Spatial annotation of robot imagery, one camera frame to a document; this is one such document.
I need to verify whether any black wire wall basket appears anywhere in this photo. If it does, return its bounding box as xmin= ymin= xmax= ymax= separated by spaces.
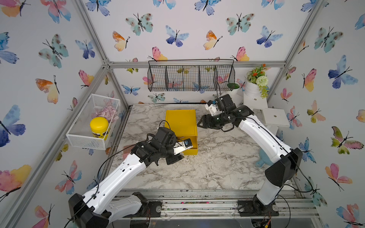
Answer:
xmin=144 ymin=59 xmax=236 ymax=93

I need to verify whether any yellow plastic drawer cabinet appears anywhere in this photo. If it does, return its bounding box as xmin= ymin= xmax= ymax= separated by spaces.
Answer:
xmin=165 ymin=110 xmax=198 ymax=155

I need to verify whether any white tiered step shelf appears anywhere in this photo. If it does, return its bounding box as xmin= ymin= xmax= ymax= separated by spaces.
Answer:
xmin=242 ymin=93 xmax=290 ymax=134

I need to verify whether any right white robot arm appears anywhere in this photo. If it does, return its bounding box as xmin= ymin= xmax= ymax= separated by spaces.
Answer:
xmin=197 ymin=95 xmax=303 ymax=217

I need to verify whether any yellow lidded jar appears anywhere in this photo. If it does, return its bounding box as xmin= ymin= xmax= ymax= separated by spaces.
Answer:
xmin=90 ymin=117 xmax=109 ymax=141

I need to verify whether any pink flower bunch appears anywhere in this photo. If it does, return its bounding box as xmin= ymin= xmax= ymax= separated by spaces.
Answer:
xmin=96 ymin=106 xmax=119 ymax=123

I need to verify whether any small white pot green plant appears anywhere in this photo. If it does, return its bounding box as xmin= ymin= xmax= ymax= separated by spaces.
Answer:
xmin=227 ymin=83 xmax=240 ymax=91

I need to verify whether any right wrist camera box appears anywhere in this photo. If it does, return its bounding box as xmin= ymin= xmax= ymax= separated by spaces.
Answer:
xmin=205 ymin=100 xmax=219 ymax=116

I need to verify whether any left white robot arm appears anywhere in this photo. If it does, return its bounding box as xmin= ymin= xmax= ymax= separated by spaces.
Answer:
xmin=68 ymin=127 xmax=193 ymax=228

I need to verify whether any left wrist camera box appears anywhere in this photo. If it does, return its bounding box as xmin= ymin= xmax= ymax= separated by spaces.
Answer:
xmin=173 ymin=139 xmax=193 ymax=155

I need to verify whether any white mesh wall basket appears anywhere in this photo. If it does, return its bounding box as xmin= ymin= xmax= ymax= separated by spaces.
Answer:
xmin=66 ymin=94 xmax=120 ymax=150

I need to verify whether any white pot with flowers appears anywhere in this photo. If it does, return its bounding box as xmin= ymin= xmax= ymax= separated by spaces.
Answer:
xmin=245 ymin=64 xmax=270 ymax=99

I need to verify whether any teal paddle board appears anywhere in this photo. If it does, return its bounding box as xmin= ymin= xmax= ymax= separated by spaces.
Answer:
xmin=255 ymin=149 xmax=273 ymax=168

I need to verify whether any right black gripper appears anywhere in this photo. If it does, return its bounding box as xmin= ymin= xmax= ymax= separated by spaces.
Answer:
xmin=196 ymin=113 xmax=229 ymax=130

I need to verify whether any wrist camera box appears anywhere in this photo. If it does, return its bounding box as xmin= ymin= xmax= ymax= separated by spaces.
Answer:
xmin=205 ymin=100 xmax=219 ymax=116
xmin=173 ymin=139 xmax=193 ymax=155

